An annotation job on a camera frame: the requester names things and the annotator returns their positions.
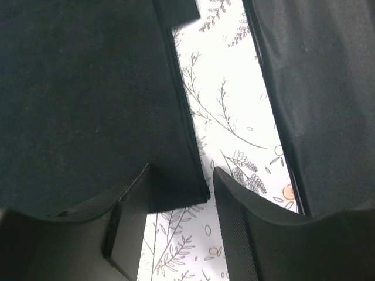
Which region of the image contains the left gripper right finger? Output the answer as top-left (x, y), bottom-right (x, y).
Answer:
top-left (213, 167), bottom-right (374, 280)

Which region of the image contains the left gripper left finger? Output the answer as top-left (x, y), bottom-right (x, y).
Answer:
top-left (1, 165), bottom-right (151, 280)

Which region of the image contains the black t-shirt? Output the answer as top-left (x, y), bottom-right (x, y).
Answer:
top-left (1, 1), bottom-right (374, 216)

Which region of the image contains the floral table mat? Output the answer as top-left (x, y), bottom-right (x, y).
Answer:
top-left (137, 1), bottom-right (298, 280)

